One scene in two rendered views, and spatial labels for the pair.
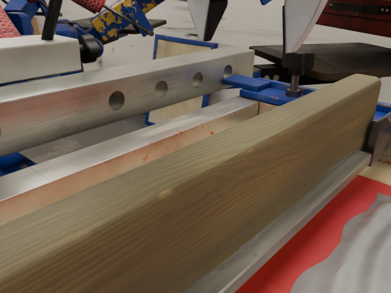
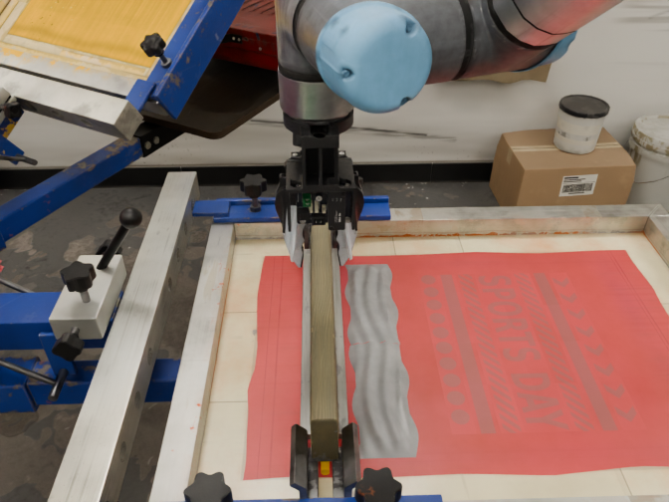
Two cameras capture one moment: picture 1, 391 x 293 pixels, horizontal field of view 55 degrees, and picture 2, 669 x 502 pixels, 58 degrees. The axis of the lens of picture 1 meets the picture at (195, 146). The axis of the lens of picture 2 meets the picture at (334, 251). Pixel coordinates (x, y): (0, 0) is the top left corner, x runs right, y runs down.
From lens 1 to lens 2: 62 cm
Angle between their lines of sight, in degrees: 39
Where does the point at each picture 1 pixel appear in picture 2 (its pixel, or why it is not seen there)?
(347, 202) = not seen: hidden behind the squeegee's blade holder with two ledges
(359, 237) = (356, 300)
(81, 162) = (204, 340)
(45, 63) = (117, 287)
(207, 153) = (325, 312)
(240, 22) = not seen: outside the picture
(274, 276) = not seen: hidden behind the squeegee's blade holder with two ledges
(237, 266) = (339, 345)
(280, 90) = (242, 206)
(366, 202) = (343, 275)
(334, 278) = (361, 327)
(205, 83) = (187, 226)
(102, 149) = (199, 324)
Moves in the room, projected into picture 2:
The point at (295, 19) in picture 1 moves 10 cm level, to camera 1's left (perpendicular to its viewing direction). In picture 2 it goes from (343, 256) to (279, 293)
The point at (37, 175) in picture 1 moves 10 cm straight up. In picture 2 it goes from (196, 362) to (184, 304)
